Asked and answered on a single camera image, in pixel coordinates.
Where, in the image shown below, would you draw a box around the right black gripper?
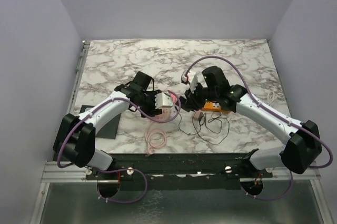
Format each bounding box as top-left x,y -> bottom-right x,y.
184,81 -> 219,110

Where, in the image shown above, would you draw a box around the pink cube socket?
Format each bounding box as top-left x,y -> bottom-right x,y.
154,108 -> 175,123

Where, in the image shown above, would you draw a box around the orange power strip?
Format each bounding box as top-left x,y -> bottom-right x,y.
201,102 -> 231,114

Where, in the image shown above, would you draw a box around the pink hub cable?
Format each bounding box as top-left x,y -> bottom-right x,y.
144,118 -> 180,156

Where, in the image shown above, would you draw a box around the green cube socket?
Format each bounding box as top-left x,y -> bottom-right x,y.
221,102 -> 236,113

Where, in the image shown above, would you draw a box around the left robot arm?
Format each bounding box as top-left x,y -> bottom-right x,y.
53,72 -> 162,179

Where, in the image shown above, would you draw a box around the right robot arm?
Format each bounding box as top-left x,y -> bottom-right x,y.
180,66 -> 322,177

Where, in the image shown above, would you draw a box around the dusty pink small charger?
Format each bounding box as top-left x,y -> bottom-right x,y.
193,111 -> 203,121

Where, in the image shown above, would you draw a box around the black foam mat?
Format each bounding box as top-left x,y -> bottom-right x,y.
96,114 -> 121,140

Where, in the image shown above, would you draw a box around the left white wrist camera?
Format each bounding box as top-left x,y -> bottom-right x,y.
154,92 -> 177,109

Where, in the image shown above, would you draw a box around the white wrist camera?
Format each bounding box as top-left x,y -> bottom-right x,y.
181,70 -> 199,94
154,92 -> 177,109

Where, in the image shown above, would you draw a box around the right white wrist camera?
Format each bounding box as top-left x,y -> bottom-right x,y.
181,70 -> 199,94

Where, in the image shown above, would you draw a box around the thin black cable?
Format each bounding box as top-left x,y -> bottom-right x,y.
176,100 -> 231,146

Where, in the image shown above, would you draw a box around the black mounting base rail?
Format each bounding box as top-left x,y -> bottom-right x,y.
86,150 -> 272,194

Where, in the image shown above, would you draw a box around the white power strip cable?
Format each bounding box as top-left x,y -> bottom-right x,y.
265,91 -> 277,108

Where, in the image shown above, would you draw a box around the aluminium frame rail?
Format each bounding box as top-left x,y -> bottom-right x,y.
31,162 -> 333,223

